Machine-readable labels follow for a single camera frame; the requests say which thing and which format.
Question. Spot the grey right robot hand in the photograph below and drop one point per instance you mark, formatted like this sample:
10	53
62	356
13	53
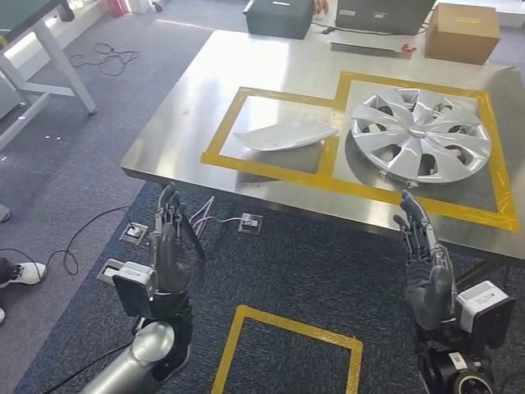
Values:
428	293

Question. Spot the cardboard box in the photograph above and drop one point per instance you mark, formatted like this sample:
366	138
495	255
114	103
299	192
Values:
461	32

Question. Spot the dark grey laptop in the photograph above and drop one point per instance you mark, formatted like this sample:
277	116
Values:
381	16

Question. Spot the person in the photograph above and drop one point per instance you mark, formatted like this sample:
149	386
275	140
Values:
29	272
321	5

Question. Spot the green top white desk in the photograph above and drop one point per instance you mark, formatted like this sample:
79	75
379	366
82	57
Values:
57	60

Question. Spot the white plastic car part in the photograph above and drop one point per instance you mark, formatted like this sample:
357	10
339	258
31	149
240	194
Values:
283	136

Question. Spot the grey flat panel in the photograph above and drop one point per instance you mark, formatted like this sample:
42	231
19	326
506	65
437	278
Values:
365	49

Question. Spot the steel table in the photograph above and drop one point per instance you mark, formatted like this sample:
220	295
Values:
205	109

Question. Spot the black rectangular device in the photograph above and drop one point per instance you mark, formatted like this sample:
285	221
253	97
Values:
278	19

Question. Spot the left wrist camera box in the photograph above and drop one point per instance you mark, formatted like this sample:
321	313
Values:
133	291

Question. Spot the small red object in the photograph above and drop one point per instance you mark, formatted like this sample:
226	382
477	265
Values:
408	48

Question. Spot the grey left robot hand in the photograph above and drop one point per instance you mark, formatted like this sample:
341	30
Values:
170	261

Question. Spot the floor outlet box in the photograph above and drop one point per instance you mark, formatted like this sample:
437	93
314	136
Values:
134	234
108	272
250	224

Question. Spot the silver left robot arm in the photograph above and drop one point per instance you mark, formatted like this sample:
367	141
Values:
143	353

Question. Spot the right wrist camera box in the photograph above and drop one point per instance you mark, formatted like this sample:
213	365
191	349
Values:
486	315

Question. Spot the silver wheel hubcap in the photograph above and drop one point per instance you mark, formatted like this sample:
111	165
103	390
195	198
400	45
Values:
418	136

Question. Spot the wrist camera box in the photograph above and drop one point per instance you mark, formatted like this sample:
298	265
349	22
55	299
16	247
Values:
133	291
486	315

